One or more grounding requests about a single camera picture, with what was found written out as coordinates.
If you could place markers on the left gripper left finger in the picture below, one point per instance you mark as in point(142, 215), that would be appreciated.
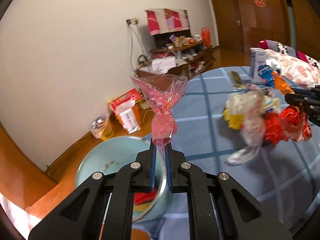
point(153, 165)

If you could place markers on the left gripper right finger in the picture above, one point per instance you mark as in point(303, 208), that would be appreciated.
point(168, 166)

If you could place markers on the blue orange foil wrapper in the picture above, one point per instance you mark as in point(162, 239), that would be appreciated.
point(272, 78)

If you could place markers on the pink clear plastic wrapper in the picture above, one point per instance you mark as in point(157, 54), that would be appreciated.
point(162, 93)

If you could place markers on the clear plastic bag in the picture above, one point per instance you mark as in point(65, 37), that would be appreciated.
point(253, 104)

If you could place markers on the red plastic bag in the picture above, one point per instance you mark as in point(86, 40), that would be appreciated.
point(142, 198)

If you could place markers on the pink heart pillow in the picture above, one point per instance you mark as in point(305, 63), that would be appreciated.
point(293, 69)

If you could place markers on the red foil wrapper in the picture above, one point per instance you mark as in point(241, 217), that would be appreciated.
point(291, 124)

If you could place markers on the red cardboard box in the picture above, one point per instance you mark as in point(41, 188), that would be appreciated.
point(129, 98)

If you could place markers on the white tall carton box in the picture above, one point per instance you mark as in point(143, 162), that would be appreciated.
point(257, 58)

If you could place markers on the black white cow pillow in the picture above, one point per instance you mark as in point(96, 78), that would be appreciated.
point(287, 50)

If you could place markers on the black yellow snack packet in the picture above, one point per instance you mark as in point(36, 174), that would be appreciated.
point(236, 81)

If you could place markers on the yellow crumpled wrapper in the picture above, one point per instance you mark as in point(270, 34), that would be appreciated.
point(234, 122)

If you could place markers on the blue plaid bed sheet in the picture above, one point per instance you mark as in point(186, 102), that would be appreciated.
point(283, 177)

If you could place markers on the white box on cabinet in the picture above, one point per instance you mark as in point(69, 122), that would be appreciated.
point(162, 65)

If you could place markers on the wooden tv cabinet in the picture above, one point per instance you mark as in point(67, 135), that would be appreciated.
point(192, 56)

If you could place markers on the red double happiness sticker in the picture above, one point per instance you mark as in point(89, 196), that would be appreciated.
point(260, 3)

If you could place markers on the brown wooden door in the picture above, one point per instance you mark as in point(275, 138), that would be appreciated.
point(228, 21)

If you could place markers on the orange plastic container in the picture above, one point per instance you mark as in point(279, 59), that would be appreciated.
point(205, 33)

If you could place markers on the pink white patchwork cloth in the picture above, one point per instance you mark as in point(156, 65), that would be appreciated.
point(163, 20)

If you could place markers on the wall power socket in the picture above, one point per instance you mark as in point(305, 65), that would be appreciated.
point(132, 21)

